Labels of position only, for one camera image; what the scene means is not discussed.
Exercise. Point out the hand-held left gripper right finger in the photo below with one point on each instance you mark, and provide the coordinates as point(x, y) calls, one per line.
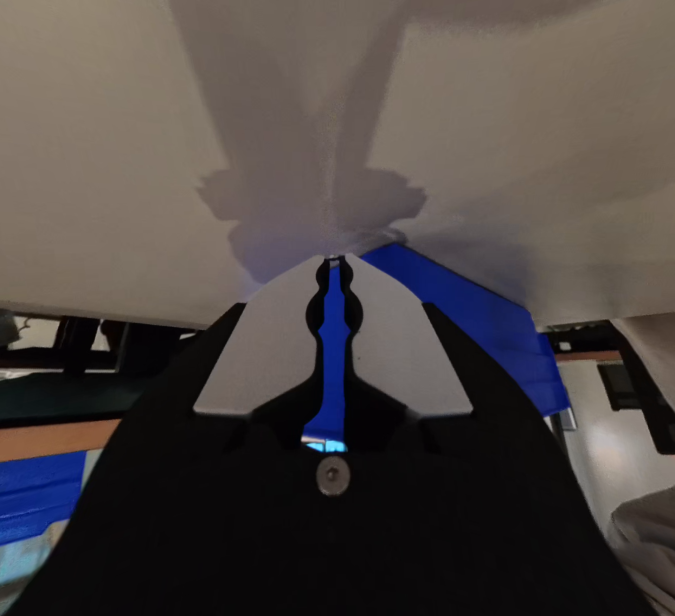
point(406, 357)

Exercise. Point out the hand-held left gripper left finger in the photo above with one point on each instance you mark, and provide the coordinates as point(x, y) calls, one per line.
point(263, 357)

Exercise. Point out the blue plastic bin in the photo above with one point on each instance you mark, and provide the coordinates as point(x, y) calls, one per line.
point(474, 321)

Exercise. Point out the wooden side table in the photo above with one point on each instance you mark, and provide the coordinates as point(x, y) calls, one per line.
point(52, 439)

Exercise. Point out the blue storage bin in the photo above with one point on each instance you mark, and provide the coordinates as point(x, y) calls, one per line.
point(37, 495)

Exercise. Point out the person's cream sweatshirt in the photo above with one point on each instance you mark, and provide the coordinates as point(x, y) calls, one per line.
point(648, 547)

